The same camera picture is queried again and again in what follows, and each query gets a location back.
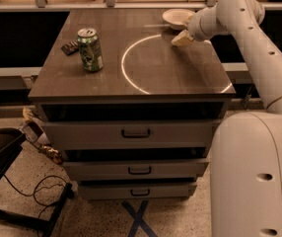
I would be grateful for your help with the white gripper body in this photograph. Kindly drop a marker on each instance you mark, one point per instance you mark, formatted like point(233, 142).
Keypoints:
point(196, 30)

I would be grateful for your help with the white paper bowl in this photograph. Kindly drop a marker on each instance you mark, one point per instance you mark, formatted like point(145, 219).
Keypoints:
point(174, 18)

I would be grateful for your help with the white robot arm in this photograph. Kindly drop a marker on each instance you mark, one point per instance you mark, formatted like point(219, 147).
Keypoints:
point(246, 151)

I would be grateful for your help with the green soda can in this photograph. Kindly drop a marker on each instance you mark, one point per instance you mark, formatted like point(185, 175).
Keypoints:
point(90, 49)

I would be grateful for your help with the grey drawer cabinet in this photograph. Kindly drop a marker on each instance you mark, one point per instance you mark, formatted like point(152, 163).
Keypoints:
point(144, 77)

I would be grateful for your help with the small dark snack bar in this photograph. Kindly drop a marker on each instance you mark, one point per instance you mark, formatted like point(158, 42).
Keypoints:
point(70, 47)

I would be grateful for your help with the top grey drawer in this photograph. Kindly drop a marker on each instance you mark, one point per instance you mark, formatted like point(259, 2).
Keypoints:
point(85, 135)

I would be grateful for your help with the grey drawer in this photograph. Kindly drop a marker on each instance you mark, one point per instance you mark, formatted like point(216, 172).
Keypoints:
point(137, 191)
point(85, 135)
point(135, 170)

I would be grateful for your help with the bottom grey drawer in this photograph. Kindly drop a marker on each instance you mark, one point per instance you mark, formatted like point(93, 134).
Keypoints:
point(137, 191)

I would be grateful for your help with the middle grey drawer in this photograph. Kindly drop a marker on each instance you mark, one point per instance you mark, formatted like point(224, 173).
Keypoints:
point(135, 170)

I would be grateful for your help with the crumpled snack bag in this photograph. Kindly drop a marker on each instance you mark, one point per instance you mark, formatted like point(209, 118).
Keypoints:
point(32, 128)

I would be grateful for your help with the black chair frame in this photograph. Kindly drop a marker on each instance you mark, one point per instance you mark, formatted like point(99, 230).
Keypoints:
point(11, 140)

